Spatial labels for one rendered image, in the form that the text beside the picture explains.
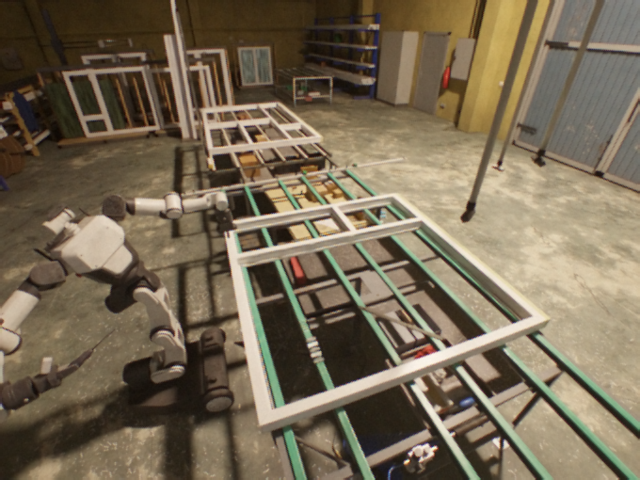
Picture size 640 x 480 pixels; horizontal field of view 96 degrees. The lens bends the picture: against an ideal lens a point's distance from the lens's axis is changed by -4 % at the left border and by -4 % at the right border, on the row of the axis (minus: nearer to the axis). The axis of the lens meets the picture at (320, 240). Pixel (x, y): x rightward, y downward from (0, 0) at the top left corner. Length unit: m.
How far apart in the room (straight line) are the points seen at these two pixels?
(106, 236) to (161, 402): 1.19
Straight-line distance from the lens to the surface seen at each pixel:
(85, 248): 1.66
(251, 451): 2.29
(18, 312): 1.66
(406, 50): 10.82
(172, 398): 2.38
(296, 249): 2.03
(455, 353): 1.55
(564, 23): 7.93
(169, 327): 2.05
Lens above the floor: 2.12
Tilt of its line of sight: 35 degrees down
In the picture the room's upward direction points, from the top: straight up
